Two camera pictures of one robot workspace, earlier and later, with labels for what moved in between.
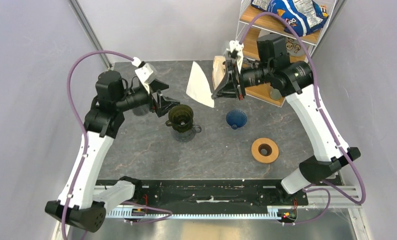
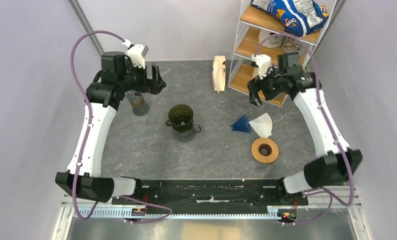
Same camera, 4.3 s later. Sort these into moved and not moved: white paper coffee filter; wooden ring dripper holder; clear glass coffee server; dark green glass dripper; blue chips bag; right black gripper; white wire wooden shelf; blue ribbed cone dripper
Moved: blue ribbed cone dripper; white paper coffee filter; right black gripper
Not moved: clear glass coffee server; dark green glass dripper; white wire wooden shelf; wooden ring dripper holder; blue chips bag
